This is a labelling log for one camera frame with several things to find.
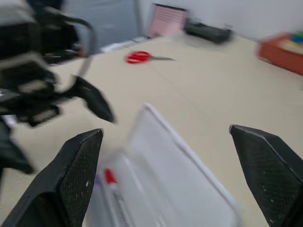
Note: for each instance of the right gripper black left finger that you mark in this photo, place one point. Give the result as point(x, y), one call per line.
point(71, 179)

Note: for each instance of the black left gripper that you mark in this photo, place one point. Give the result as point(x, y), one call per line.
point(26, 104)

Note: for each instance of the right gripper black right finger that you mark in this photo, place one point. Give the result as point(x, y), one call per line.
point(272, 175)

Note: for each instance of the purple marker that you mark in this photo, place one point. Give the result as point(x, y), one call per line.
point(97, 180)

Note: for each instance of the red capped white marker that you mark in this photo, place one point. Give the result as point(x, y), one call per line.
point(109, 176)

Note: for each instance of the translucent white pencil case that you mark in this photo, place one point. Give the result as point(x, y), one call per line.
point(165, 165)

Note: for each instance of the orange red box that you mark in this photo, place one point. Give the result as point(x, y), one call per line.
point(279, 55)

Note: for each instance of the black desktop device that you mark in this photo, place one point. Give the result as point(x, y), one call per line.
point(207, 30)

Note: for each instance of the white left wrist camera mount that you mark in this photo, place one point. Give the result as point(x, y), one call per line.
point(21, 60)

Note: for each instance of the pink panel with black frame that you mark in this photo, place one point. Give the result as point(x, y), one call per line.
point(166, 21)

